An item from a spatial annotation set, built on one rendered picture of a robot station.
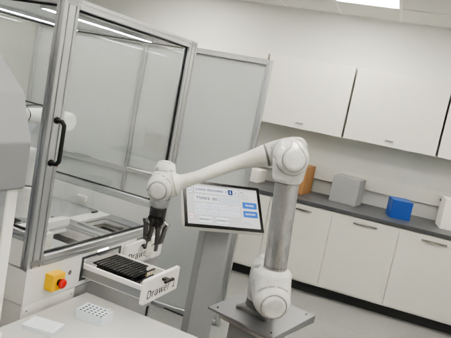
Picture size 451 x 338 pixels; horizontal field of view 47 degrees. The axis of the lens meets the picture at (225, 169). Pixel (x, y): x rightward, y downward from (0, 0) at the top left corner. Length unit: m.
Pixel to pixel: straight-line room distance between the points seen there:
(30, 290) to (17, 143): 0.81
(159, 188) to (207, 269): 1.31
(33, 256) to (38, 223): 0.13
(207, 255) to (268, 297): 1.14
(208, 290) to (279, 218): 1.31
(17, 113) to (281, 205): 1.09
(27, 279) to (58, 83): 0.77
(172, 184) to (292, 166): 0.49
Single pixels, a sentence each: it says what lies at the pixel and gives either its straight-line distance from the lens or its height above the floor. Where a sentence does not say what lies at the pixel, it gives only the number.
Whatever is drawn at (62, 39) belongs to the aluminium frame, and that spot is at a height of 1.83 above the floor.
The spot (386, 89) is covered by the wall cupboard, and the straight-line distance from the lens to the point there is 5.36.
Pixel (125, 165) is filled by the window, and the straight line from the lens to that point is 2.52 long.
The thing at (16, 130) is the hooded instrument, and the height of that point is 1.53.
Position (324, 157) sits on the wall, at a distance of 5.76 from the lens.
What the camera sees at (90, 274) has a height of 0.86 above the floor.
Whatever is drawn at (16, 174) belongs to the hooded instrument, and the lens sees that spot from 1.62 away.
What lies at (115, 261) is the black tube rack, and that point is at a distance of 2.50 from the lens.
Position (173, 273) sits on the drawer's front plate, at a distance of 2.45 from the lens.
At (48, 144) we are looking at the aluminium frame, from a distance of 2.08.
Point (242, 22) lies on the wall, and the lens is 6.06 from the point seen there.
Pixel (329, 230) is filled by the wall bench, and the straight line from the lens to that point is 5.12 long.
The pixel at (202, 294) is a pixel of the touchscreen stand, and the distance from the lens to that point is 3.38.
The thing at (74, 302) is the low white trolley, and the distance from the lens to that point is 2.40.
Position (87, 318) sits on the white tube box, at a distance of 2.23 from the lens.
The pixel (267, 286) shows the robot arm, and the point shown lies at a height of 1.00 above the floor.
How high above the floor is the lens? 1.74
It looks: 8 degrees down
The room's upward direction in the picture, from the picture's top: 11 degrees clockwise
